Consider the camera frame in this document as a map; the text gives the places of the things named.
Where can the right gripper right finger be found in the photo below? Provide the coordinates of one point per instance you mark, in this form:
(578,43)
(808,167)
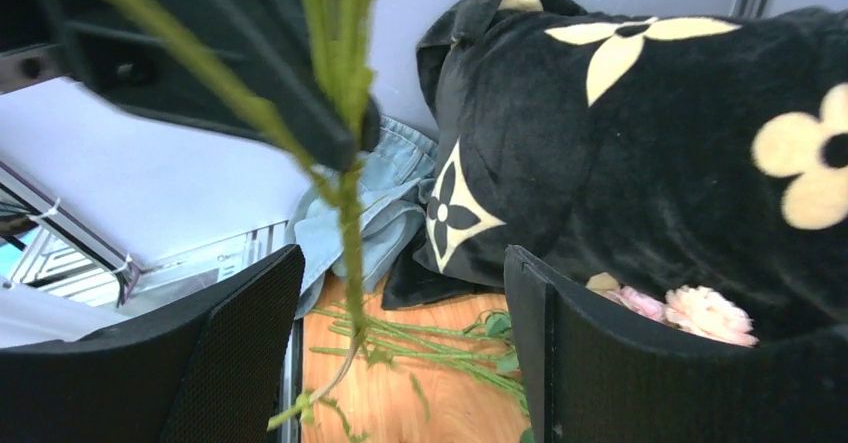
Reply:
(595,371)

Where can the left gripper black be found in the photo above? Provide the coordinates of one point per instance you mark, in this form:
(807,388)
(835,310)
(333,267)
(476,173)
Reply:
(91,42)

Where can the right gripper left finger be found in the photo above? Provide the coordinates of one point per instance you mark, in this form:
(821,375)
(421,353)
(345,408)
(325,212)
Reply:
(204,368)

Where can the pink fake flower stem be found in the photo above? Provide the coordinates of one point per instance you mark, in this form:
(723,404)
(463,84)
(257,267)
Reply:
(486,350)
(311,100)
(626,296)

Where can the black blanket cream flowers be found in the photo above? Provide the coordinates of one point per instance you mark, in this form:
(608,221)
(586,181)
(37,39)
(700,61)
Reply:
(661,151)

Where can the light blue denim cloth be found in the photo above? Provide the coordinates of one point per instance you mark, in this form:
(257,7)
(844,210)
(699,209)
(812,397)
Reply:
(397,177)

